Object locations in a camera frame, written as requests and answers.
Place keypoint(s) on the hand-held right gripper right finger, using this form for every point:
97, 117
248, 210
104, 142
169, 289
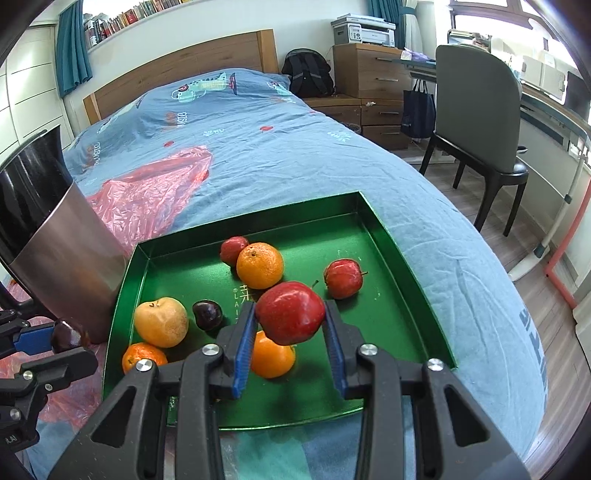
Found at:
334, 355

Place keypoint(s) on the white box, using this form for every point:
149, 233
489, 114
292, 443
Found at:
542, 71

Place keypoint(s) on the black backpack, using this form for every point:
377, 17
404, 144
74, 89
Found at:
307, 74

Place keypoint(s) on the yellow apple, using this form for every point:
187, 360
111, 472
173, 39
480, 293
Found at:
161, 323

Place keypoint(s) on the orange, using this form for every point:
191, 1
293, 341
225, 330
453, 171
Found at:
260, 266
272, 361
144, 357

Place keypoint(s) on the grey chair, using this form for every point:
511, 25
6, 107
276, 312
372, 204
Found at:
475, 101

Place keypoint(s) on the low wooden nightstand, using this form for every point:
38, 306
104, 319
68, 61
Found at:
332, 113

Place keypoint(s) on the small red apple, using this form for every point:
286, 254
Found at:
342, 279
231, 249
290, 314

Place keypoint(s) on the wooden drawer cabinet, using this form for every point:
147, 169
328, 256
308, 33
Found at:
369, 69

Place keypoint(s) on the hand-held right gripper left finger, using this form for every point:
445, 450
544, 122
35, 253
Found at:
244, 355

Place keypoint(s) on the wooden headboard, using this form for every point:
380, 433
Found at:
184, 64

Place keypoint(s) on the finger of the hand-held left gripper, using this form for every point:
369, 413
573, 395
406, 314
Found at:
32, 339
60, 364

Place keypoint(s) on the black and silver appliance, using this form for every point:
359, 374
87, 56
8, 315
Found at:
69, 249

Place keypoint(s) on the green tray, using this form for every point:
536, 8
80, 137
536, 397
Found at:
378, 323

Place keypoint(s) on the red metal frame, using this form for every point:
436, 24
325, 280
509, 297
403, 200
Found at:
561, 277

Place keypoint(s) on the dark tote bag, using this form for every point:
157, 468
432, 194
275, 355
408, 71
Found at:
418, 110

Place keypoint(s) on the teal curtain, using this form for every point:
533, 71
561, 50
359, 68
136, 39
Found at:
74, 46
385, 9

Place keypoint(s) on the row of books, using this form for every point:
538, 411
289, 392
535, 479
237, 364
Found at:
134, 16

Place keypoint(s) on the window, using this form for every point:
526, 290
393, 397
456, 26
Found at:
498, 18

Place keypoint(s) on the pink plastic sheet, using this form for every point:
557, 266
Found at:
152, 194

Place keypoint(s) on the dark plum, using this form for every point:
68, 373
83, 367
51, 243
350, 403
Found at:
207, 314
67, 337

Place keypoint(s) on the black monitor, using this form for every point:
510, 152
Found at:
579, 97

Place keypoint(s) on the white printer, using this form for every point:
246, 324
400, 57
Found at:
364, 30

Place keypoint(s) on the white wardrobe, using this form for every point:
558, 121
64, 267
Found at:
32, 83

